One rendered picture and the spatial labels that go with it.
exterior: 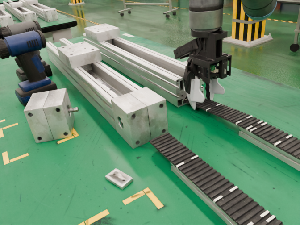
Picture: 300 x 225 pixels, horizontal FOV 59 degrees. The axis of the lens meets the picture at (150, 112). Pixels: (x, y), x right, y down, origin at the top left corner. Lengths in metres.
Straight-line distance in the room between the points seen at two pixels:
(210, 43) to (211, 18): 0.05
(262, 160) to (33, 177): 0.47
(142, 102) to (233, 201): 0.29
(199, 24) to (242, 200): 0.37
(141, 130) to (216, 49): 0.25
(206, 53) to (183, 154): 0.25
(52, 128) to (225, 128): 0.42
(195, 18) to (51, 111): 0.40
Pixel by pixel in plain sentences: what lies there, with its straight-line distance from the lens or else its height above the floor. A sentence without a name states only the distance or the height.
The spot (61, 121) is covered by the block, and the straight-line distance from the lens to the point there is 0.69.
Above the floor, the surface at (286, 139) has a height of 0.81.
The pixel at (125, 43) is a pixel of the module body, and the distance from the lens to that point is 1.13.
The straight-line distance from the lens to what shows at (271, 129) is 0.62.
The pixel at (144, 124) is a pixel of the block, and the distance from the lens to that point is 0.60.
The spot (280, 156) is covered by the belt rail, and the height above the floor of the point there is 0.79.
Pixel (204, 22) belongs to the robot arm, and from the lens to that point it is 0.61.
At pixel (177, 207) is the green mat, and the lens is 0.48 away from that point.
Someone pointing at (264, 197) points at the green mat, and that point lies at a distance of 0.51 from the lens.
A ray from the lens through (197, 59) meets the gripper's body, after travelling 0.64.
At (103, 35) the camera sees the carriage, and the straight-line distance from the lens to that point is 1.21.
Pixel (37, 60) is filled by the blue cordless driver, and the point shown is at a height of 0.91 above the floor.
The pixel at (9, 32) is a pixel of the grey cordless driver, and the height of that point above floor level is 0.98.
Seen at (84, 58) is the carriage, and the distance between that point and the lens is 0.93.
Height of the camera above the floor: 1.15
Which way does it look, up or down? 30 degrees down
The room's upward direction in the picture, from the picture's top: 7 degrees counter-clockwise
